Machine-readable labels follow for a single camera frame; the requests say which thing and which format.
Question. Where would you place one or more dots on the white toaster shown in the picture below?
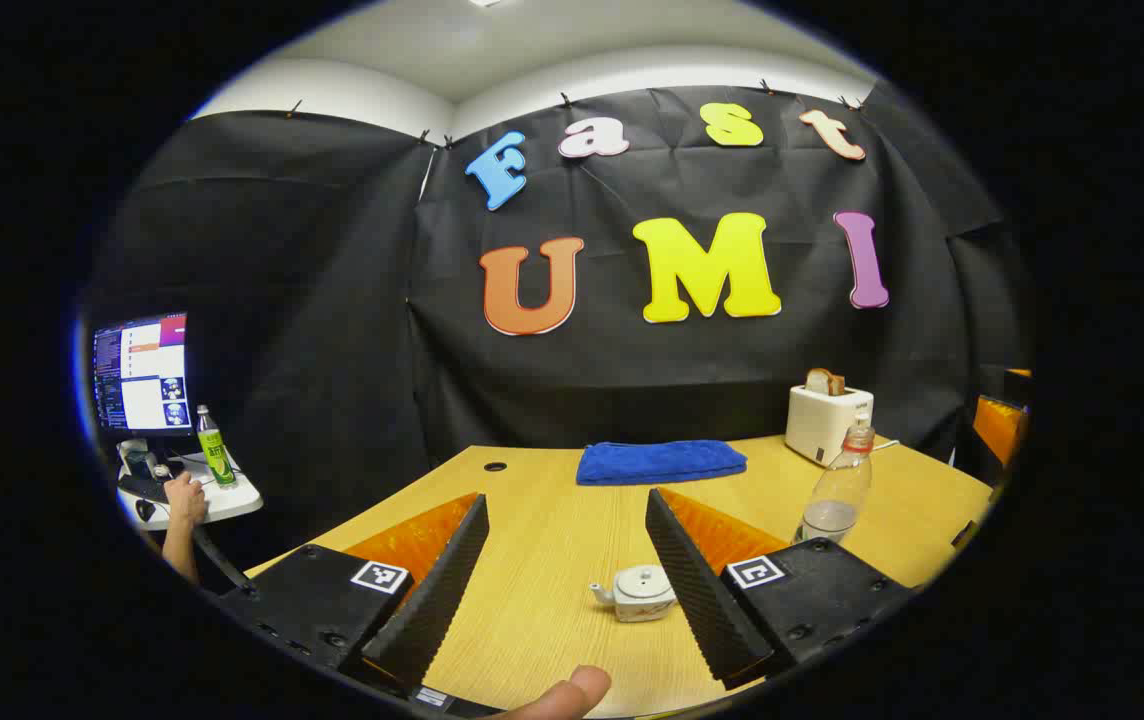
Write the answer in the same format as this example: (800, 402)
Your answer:
(822, 425)

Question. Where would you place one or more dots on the clear plastic water bottle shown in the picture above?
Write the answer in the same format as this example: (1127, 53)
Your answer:
(837, 490)

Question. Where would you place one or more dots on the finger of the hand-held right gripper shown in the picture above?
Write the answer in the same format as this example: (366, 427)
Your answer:
(1000, 425)

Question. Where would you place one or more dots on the toast slice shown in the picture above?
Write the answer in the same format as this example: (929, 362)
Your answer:
(822, 382)

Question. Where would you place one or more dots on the white teacup lid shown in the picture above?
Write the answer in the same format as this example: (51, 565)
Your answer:
(640, 580)

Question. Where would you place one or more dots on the white side table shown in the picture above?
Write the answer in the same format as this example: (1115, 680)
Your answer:
(232, 500)

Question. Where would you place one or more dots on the blue towel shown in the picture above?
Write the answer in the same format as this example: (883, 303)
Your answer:
(662, 463)

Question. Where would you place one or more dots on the black keyboard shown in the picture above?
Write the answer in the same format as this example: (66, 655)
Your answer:
(147, 488)

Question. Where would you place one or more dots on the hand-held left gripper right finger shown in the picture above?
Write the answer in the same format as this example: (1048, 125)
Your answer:
(692, 590)

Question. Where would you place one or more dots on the computer monitor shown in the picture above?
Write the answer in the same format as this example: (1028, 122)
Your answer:
(142, 375)

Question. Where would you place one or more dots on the green drink bottle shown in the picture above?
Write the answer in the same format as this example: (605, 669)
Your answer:
(216, 455)

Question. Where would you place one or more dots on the white teacup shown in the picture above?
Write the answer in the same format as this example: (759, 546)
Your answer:
(637, 608)

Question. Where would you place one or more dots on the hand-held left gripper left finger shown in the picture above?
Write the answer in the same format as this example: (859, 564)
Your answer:
(442, 590)

